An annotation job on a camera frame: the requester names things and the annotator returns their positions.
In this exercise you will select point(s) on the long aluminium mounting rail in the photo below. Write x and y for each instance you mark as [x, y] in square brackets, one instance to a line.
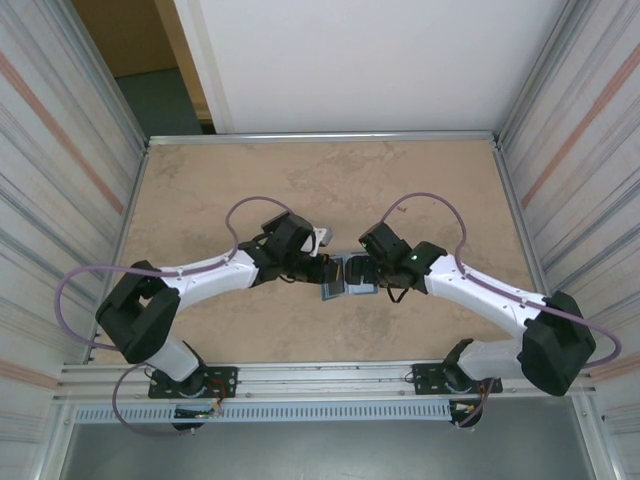
[325, 380]

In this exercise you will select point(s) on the grey metal sheet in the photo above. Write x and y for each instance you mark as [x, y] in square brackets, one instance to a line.
[325, 450]

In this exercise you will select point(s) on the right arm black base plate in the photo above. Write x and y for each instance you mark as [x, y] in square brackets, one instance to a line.
[425, 380]

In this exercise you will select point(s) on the aluminium table edge rail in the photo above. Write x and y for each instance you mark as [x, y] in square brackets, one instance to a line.
[529, 250]
[121, 250]
[325, 137]

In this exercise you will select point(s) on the dark grey card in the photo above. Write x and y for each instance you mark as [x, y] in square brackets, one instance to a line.
[333, 291]

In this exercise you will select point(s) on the translucent striped enclosure panel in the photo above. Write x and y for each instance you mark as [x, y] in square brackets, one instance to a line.
[590, 150]
[50, 150]

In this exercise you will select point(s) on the small green circuit board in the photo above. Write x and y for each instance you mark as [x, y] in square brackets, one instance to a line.
[192, 413]

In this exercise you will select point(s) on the white door frame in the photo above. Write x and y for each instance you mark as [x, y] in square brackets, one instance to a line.
[202, 60]

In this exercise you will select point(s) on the blue leather card holder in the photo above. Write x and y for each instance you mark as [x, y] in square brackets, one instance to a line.
[360, 291]

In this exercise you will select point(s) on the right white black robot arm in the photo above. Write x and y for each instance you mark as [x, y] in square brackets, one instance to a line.
[480, 290]

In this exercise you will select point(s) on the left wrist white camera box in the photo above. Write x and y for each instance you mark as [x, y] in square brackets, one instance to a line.
[324, 237]

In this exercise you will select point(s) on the aluminium frame post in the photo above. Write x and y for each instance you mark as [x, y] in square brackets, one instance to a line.
[537, 75]

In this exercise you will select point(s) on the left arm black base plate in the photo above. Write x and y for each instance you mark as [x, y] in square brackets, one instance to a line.
[225, 382]

